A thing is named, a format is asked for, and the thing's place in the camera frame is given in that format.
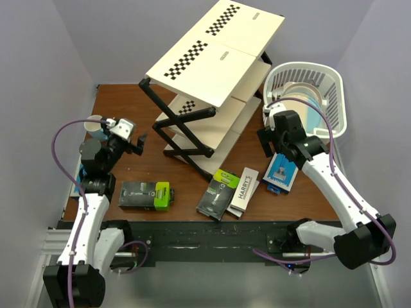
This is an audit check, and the black green razor box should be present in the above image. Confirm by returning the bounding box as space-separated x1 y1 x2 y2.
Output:
118 182 175 211

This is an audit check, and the black green razor package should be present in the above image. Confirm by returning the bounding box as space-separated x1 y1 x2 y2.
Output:
196 169 240 221

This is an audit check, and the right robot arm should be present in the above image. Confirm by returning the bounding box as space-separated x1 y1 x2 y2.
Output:
258 110 396 270

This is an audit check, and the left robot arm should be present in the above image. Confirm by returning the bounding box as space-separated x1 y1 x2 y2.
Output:
43 133 147 307

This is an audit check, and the white three-tier shelf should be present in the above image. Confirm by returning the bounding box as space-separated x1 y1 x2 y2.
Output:
139 1 284 181

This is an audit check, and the blue ceramic mug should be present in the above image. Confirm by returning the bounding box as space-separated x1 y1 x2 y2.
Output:
83 122 108 141

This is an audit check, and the blue razor package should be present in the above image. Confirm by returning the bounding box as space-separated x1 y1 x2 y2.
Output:
262 153 298 194

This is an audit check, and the blue booklet at left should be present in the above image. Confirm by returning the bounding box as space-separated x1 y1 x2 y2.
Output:
69 159 83 198

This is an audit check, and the beige and blue plate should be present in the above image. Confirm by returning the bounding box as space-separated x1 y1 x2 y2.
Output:
282 81 322 134

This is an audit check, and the white Harry's razor box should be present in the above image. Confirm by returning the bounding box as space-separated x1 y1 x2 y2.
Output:
226 167 259 219

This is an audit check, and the white plastic basket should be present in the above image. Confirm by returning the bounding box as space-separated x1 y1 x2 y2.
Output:
263 62 347 144

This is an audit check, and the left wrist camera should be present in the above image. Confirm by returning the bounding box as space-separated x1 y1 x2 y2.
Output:
109 118 136 142

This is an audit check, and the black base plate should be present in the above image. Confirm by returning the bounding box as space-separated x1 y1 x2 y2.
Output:
56 219 341 273

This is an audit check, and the aluminium rail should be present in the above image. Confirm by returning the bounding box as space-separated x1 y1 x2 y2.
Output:
24 227 136 308

